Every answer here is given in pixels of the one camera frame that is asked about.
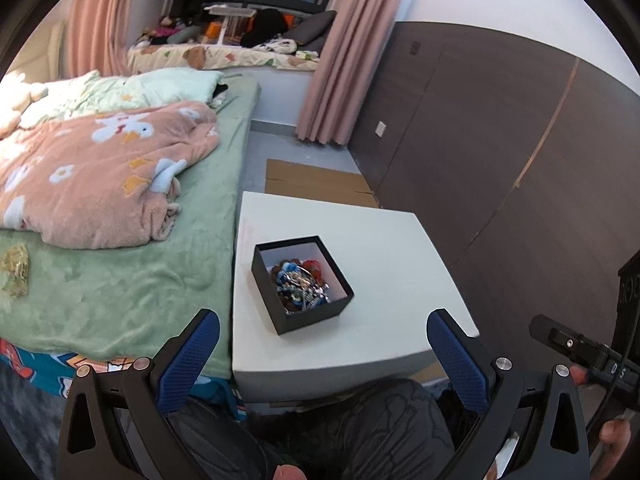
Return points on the pink duck print blanket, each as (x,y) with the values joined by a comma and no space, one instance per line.
(75,175)

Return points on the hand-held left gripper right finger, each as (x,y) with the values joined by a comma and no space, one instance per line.
(457,360)

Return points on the green roll cushion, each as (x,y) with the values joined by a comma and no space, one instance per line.
(182,36)

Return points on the person's left hand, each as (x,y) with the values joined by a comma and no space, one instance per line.
(290,474)

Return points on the blue cartoon bed sheet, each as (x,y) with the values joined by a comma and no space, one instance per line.
(30,365)

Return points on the light green pillow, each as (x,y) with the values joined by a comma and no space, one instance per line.
(150,85)

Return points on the white side table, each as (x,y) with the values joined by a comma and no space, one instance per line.
(390,260)

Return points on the cream plush toy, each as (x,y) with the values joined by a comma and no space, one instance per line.
(20,95)

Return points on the pile of mixed jewelry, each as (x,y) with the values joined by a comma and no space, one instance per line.
(300,292)

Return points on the orange box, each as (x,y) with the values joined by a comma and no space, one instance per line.
(215,29)

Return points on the flat cardboard sheet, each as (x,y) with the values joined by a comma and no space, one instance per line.
(320,180)

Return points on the pink curtain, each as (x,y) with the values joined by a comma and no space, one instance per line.
(350,60)
(100,20)

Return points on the grey pillow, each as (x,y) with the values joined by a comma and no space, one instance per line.
(312,27)

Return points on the white wall socket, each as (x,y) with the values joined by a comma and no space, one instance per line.
(381,129)

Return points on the yellow crumpled bag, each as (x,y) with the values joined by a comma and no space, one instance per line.
(15,270)

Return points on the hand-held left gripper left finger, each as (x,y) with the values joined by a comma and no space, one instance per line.
(185,360)

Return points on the white printed cloth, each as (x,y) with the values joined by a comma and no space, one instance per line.
(275,46)

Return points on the person's right hand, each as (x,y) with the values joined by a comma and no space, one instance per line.
(616,432)

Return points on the small white desk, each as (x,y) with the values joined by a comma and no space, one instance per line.
(230,9)

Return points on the beige headboard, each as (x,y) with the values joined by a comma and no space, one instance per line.
(57,50)

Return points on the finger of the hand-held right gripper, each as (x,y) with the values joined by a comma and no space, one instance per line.
(562,340)

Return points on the black clothing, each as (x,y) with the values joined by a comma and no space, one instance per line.
(265,25)

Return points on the person's dark printed pants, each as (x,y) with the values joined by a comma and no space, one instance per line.
(380,430)

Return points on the bed with green sheet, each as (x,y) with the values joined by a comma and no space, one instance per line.
(125,285)

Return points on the printed window seat cushion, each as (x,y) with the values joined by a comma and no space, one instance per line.
(220,57)

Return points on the grey rug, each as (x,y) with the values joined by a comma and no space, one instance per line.
(20,435)

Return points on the black jewelry box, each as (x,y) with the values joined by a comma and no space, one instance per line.
(300,322)

